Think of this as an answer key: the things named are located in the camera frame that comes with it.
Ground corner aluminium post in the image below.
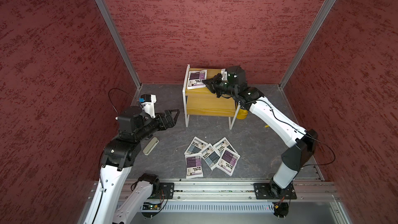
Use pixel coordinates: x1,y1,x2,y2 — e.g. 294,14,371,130
279,0,336,89
95,0,142,90

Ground grey-blue coffee bag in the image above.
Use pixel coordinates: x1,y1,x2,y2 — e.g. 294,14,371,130
201,144,220,171
213,138,237,154
184,136,208,155

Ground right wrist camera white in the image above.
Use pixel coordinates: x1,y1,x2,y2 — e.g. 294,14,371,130
221,68,229,82

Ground beige eraser block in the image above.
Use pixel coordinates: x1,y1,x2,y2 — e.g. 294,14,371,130
143,137,159,156

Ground left corner aluminium post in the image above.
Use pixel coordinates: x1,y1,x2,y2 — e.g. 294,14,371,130
95,0,142,90

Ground wooden two-tier shelf white frame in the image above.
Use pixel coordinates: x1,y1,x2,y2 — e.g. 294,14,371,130
182,65,239,130

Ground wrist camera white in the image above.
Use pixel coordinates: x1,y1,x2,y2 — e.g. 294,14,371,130
139,94,157,118
221,68,229,82

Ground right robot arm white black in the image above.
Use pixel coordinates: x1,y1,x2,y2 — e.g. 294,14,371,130
203,74,318,199

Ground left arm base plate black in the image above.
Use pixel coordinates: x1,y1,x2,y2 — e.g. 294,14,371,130
149,183,175,200

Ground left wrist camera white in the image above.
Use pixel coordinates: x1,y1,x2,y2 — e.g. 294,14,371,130
139,94,157,118

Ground purple coffee bag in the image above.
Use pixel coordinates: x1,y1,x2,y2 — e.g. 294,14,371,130
185,153,204,179
187,69,207,90
216,148,240,176

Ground yellow pen cup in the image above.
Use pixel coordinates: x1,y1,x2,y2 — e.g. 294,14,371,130
236,108,248,120

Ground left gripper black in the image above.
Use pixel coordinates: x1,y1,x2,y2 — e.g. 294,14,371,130
135,109,180,141

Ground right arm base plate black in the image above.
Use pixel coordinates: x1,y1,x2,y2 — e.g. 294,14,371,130
254,183,297,201

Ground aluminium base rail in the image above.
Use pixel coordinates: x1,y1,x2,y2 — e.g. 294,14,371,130
90,178,340,201

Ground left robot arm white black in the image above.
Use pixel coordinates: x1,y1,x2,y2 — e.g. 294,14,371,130
85,106,180,224

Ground right corner aluminium post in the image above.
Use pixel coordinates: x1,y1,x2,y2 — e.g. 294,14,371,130
279,0,336,89

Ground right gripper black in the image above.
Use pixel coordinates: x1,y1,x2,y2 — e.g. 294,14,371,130
203,72,238,97

